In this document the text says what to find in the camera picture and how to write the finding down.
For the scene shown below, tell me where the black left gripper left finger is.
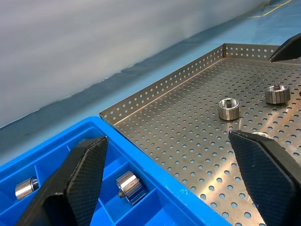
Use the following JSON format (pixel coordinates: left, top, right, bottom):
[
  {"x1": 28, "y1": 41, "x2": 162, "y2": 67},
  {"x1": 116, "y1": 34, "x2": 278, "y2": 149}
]
[{"x1": 15, "y1": 135, "x2": 109, "y2": 226}]

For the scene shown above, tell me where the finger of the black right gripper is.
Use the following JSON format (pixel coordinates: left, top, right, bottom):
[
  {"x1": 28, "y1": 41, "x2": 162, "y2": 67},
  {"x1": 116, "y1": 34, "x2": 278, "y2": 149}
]
[{"x1": 269, "y1": 32, "x2": 301, "y2": 63}]

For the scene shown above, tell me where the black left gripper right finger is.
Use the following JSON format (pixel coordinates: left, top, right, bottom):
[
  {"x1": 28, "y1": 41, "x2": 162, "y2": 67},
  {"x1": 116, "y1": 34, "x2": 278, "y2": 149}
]
[{"x1": 228, "y1": 130, "x2": 301, "y2": 226}]

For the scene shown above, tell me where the blue compartment tray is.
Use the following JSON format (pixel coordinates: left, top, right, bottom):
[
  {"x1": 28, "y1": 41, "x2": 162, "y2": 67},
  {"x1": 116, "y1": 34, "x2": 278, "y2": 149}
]
[{"x1": 0, "y1": 116, "x2": 232, "y2": 226}]

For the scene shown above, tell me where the yellow tape corner marking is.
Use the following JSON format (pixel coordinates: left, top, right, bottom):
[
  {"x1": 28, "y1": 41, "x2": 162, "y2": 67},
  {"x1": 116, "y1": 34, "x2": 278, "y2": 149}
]
[{"x1": 248, "y1": 0, "x2": 294, "y2": 19}]

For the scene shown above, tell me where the blue plastic table cover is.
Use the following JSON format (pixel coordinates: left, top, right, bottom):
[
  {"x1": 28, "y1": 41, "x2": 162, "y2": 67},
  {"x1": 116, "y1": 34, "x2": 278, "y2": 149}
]
[{"x1": 0, "y1": 0, "x2": 301, "y2": 170}]

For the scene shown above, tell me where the perforated metal tray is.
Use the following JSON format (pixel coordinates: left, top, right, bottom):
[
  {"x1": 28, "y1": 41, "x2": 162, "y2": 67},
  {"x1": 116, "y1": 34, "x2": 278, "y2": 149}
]
[{"x1": 98, "y1": 43, "x2": 301, "y2": 226}]

